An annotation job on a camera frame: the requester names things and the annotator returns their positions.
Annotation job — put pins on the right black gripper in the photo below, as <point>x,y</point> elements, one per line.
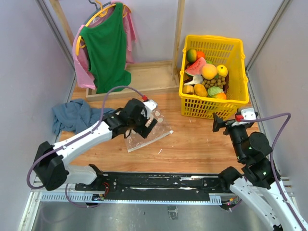
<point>219,122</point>

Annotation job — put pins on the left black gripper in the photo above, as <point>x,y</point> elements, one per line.
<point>148,129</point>

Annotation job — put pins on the clear polka dot zip bag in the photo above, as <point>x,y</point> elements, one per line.
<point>160,130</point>

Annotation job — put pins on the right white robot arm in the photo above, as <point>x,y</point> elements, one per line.
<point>260,186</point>

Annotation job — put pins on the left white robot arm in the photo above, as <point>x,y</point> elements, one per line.
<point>53,165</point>

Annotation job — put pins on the green tank top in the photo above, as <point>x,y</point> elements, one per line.
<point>106,42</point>

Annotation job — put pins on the green cabbage toy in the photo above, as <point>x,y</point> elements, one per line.
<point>214,90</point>

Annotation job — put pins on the white garlic toy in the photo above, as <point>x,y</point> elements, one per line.
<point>197,79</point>

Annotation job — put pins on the orange peach toy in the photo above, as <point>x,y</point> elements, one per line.
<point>209,71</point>

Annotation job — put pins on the yellow lemon toy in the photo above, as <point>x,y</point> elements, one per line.
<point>222,70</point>

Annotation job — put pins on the wooden clothes rack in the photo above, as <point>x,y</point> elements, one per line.
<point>148,77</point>

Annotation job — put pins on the watermelon slice toy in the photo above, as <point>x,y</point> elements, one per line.
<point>196,67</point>

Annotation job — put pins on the yellow plastic basket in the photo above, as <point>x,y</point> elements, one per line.
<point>218,50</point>

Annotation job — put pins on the orange tangerine toy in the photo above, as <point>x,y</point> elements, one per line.
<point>200,54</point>

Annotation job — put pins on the blue crumpled cloth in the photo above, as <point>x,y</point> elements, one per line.
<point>75,116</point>

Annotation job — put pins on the green orange mango toy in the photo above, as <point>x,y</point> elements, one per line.
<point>191,55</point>

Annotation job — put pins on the pink shirt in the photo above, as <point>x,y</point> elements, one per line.
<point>85,79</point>

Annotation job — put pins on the grey clothes hanger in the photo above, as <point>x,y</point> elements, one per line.
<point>98,5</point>

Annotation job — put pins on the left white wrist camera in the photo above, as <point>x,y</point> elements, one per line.
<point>148,107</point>

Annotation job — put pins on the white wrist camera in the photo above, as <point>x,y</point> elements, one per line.
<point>245,116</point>
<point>148,107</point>

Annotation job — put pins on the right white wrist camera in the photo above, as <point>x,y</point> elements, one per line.
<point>245,116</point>

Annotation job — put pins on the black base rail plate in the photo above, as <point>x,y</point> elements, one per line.
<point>156,187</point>

